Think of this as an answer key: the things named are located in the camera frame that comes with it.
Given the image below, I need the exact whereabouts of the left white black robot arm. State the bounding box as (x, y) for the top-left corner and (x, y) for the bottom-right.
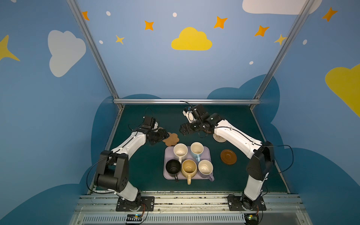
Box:
(94, 128), (170, 205)

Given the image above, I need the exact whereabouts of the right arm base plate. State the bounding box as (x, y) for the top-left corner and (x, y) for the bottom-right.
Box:
(227, 195), (267, 211)

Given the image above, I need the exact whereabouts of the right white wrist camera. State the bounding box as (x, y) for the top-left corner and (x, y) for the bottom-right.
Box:
(183, 104), (210, 123)

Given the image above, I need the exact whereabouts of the small circuit board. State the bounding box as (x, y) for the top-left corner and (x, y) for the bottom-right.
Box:
(244, 214), (260, 225)
(125, 214), (143, 225)

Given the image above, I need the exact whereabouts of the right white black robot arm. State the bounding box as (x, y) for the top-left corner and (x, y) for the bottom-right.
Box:
(180, 110), (274, 211)

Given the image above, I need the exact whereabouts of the brown wooden round coaster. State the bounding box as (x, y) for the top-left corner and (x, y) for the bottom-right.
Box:
(220, 150), (237, 165)

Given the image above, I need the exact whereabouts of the right small circuit board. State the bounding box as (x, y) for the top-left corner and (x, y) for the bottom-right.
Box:
(244, 214), (260, 225)

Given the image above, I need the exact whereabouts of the white cream mug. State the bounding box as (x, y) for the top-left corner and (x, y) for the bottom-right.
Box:
(173, 143), (188, 164)

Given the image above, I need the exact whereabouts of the lavender mug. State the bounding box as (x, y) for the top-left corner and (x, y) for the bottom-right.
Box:
(198, 160), (215, 182)

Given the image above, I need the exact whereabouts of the left small circuit board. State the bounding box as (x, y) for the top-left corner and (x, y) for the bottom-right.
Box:
(125, 214), (143, 225)

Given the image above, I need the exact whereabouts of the flower shaped cork coaster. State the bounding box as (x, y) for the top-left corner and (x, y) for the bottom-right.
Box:
(162, 132), (180, 147)

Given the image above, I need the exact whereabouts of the yellow mug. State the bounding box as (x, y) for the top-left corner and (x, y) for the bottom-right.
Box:
(181, 159), (197, 185)

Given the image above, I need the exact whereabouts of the light blue mug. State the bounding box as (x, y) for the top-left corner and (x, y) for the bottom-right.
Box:
(190, 142), (204, 162)

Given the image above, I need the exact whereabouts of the black mug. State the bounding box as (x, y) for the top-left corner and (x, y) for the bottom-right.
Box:
(166, 159), (181, 182)

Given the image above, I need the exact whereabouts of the aluminium frame rail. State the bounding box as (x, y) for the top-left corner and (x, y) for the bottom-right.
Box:
(113, 98), (261, 105)

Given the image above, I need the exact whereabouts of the lavender plastic tray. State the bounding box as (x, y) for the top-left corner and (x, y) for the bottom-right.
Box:
(163, 145), (212, 181)

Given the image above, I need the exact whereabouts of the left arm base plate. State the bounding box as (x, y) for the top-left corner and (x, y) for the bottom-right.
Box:
(115, 196), (155, 212)

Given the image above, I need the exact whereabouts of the white woven round coaster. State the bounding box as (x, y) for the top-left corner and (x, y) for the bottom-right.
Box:
(213, 134), (227, 143)

